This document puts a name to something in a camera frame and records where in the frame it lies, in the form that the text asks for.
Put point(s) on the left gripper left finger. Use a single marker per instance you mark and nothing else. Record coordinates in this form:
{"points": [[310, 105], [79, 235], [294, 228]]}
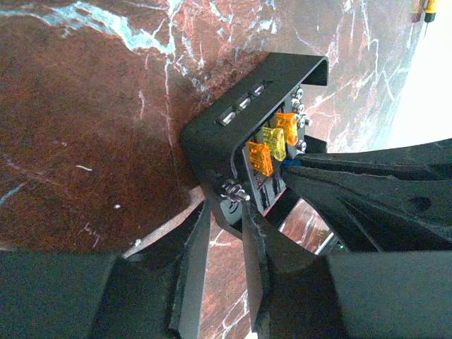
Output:
{"points": [[154, 293]]}

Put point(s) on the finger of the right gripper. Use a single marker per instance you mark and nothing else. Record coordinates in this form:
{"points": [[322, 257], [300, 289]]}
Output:
{"points": [[377, 213], [429, 161]]}

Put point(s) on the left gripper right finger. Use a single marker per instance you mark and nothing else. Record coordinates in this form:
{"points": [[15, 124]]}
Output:
{"points": [[294, 293]]}

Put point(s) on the orange blade fuse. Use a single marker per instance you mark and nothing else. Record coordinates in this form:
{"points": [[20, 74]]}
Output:
{"points": [[288, 123]]}

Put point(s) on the black fuse box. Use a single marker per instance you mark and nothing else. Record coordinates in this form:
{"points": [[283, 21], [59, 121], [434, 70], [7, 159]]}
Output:
{"points": [[216, 141]]}

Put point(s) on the blue blade fuse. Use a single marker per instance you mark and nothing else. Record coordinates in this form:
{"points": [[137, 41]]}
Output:
{"points": [[289, 163]]}

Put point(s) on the yellow fuse in box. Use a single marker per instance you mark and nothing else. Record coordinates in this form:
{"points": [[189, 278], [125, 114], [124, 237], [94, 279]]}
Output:
{"points": [[275, 140]]}

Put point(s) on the silver combination wrench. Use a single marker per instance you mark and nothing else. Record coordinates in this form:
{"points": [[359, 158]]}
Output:
{"points": [[196, 198]]}

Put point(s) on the thin black screwdriver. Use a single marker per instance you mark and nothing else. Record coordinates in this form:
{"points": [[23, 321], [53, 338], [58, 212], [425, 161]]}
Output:
{"points": [[417, 10]]}

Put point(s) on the orange handle screwdriver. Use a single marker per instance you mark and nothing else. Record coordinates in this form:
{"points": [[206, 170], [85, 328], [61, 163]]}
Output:
{"points": [[430, 11]]}

